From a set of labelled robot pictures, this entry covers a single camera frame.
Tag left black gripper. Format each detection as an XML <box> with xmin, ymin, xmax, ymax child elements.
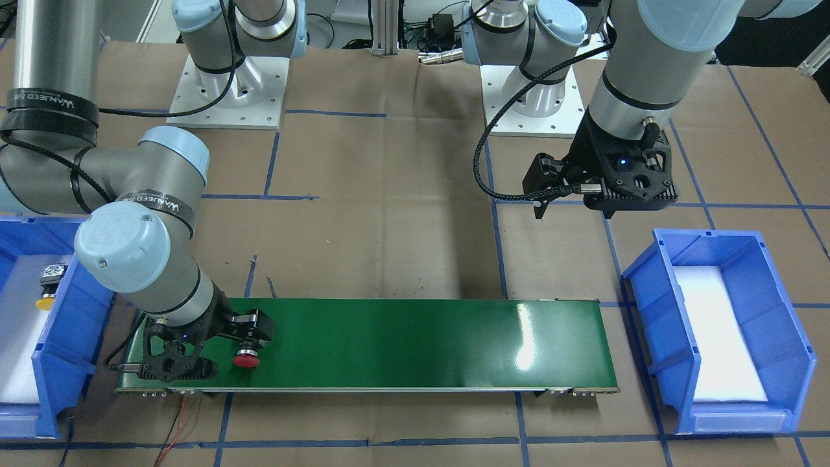
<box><xmin>522</xmin><ymin>115</ymin><xmax>678</xmax><ymax>221</ymax></box>

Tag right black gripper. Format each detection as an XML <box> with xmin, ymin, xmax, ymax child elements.
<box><xmin>139</xmin><ymin>289</ymin><xmax>274</xmax><ymax>382</ymax></box>

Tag red mushroom push button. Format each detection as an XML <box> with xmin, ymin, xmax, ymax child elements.
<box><xmin>232</xmin><ymin>342</ymin><xmax>260</xmax><ymax>368</ymax></box>

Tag yellow mushroom push button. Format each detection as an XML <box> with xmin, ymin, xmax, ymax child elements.
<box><xmin>36</xmin><ymin>262</ymin><xmax>68</xmax><ymax>311</ymax></box>

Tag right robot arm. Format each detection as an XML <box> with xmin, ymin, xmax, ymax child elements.
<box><xmin>2</xmin><ymin>1</ymin><xmax>274</xmax><ymax>382</ymax></box>

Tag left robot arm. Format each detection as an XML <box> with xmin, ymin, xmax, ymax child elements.
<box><xmin>462</xmin><ymin>1</ymin><xmax>818</xmax><ymax>219</ymax></box>

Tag blue bin with buttons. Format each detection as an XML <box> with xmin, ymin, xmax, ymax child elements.
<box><xmin>624</xmin><ymin>228</ymin><xmax>817</xmax><ymax>435</ymax></box>

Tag green conveyor belt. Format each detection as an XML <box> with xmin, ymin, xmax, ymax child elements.
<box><xmin>117</xmin><ymin>298</ymin><xmax>619</xmax><ymax>395</ymax></box>

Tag blue destination bin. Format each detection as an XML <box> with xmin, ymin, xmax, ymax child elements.
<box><xmin>1</xmin><ymin>217</ymin><xmax>113</xmax><ymax>438</ymax></box>

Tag white foam pad destination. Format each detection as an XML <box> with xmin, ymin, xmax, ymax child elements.
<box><xmin>1</xmin><ymin>254</ymin><xmax>71</xmax><ymax>405</ymax></box>

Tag white foam pad source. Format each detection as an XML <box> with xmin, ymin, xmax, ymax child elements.
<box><xmin>674</xmin><ymin>266</ymin><xmax>768</xmax><ymax>403</ymax></box>

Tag black braided cable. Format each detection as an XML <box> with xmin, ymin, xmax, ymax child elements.
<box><xmin>473</xmin><ymin>42</ymin><xmax>613</xmax><ymax>200</ymax></box>

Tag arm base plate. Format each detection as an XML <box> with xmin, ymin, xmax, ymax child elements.
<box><xmin>166</xmin><ymin>56</ymin><xmax>290</xmax><ymax>130</ymax></box>
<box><xmin>480</xmin><ymin>66</ymin><xmax>584</xmax><ymax>138</ymax></box>

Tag red black wire pair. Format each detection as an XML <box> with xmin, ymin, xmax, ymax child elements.
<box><xmin>154</xmin><ymin>394</ymin><xmax>195</xmax><ymax>467</ymax></box>

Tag aluminium frame post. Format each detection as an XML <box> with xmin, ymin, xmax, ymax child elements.
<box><xmin>368</xmin><ymin>1</ymin><xmax>403</xmax><ymax>56</ymax></box>

